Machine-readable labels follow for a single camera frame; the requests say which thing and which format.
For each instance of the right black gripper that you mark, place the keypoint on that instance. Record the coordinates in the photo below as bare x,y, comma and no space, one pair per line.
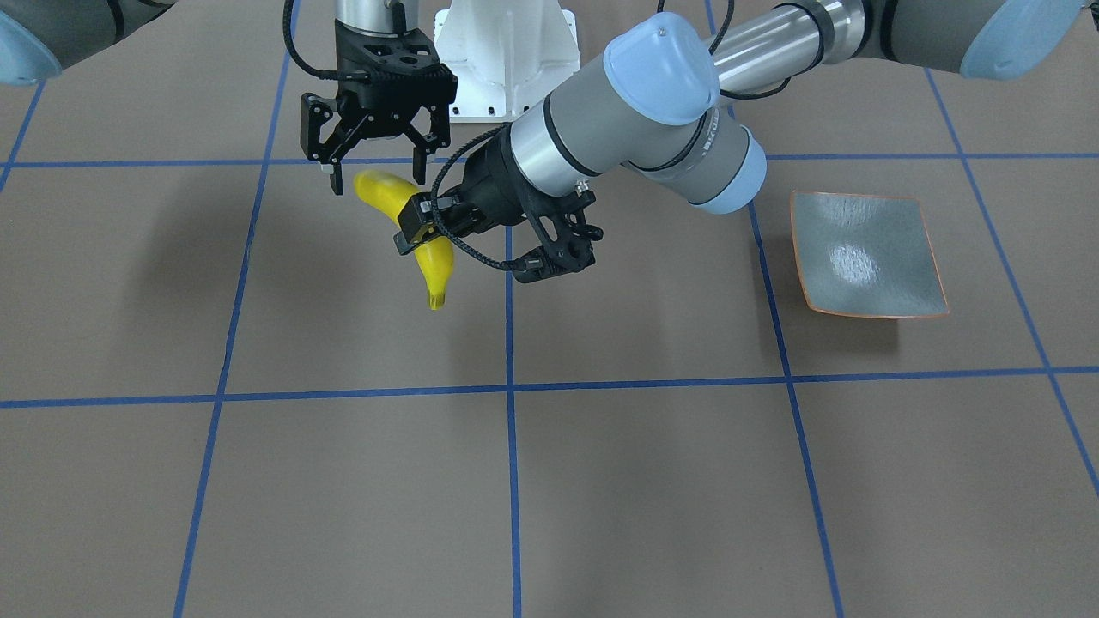
375,122

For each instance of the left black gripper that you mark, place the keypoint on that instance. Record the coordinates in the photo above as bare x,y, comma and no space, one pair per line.
488,190

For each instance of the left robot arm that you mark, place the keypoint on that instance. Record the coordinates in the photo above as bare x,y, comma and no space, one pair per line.
651,102

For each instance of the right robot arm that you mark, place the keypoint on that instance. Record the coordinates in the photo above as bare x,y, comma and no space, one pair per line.
44,39

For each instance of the grey square plate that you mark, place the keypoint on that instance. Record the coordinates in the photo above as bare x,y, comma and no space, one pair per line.
865,256

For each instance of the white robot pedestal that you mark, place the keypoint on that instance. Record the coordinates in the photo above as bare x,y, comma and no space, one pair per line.
506,55

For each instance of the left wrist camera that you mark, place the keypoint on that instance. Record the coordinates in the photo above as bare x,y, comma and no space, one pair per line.
564,235

